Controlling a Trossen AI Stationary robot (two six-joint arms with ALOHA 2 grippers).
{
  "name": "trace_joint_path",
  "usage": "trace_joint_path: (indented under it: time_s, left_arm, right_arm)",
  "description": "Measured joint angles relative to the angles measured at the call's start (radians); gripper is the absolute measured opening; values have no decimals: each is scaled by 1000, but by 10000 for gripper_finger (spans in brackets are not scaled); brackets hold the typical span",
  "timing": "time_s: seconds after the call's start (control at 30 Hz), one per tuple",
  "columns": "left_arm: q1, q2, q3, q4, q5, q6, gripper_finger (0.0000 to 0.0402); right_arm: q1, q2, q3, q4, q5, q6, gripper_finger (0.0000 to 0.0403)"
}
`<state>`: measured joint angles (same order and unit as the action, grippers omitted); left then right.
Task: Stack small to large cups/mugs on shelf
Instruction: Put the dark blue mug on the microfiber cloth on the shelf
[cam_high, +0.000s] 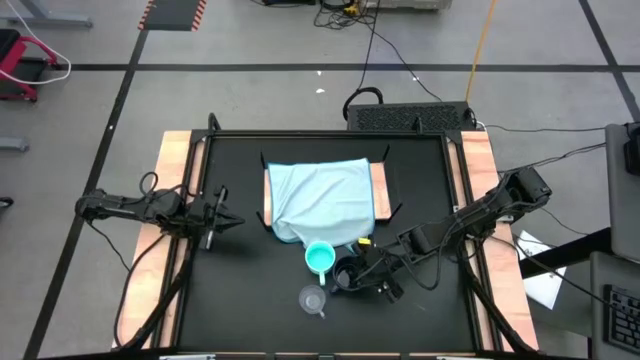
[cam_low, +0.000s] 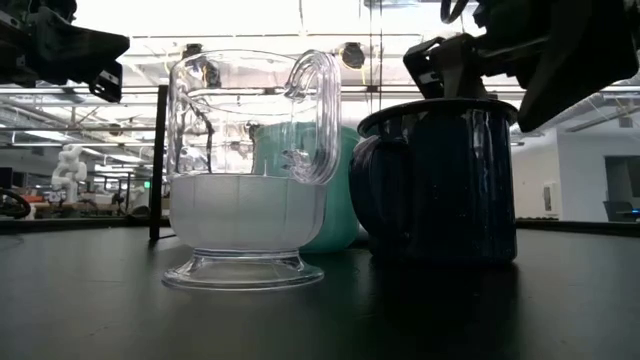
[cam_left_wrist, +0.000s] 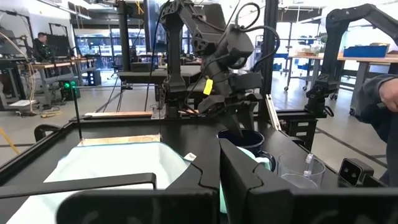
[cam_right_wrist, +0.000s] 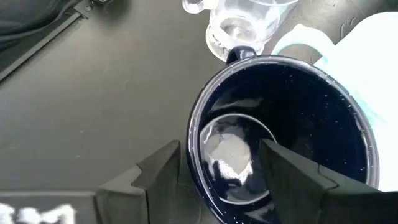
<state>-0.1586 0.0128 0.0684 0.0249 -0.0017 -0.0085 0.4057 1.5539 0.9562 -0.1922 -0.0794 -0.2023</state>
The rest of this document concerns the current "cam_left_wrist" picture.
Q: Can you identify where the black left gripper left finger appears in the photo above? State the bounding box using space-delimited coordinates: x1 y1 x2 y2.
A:
57 154 221 224

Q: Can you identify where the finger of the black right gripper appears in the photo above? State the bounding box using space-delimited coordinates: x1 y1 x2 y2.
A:
216 105 244 138
238 100 261 132

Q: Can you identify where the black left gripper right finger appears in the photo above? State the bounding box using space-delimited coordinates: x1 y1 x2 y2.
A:
219 138 398 224

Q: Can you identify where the navy blue mug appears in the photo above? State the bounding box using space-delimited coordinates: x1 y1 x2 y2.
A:
216 128 277 172

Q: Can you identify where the teal plastic cup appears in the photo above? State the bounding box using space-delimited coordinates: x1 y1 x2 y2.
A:
219 146 272 214

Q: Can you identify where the yellow tag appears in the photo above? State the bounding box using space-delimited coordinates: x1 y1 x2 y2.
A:
203 78 214 96

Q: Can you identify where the clear plastic measuring cup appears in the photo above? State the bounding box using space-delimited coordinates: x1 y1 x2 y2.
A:
277 152 326 190

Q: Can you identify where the light blue cloth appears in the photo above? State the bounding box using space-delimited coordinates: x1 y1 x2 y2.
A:
5 141 198 224

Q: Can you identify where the black background table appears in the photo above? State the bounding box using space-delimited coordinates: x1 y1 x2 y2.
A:
116 64 202 85

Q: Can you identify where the wooden cutting board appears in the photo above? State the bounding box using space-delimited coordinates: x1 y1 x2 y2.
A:
0 86 162 200

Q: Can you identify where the standing person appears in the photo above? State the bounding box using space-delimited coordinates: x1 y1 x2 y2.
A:
353 73 398 187

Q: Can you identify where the wooden workbench with grey legs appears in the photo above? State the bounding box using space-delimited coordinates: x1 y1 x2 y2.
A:
284 53 398 116

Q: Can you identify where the blue storage bin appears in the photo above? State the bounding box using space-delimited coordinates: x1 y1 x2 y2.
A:
343 44 390 59

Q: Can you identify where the person's hand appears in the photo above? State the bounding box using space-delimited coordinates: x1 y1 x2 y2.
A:
378 77 398 113

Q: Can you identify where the computer with green lights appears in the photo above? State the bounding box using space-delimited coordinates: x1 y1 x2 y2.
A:
58 79 82 101

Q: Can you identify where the seated person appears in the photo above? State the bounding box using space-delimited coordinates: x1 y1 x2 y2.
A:
32 32 54 62

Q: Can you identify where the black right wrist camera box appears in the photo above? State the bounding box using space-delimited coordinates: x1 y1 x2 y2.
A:
217 24 255 68

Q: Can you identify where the black frame post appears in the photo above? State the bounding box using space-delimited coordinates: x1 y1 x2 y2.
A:
116 0 132 73
262 0 280 96

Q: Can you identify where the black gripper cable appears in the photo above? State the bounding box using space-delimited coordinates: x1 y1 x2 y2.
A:
233 2 281 73

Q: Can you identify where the black table-level camera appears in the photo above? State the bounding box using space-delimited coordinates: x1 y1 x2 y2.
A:
338 157 376 187

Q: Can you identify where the yellow coiled floor cable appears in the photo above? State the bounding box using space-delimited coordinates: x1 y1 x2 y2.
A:
39 109 63 119

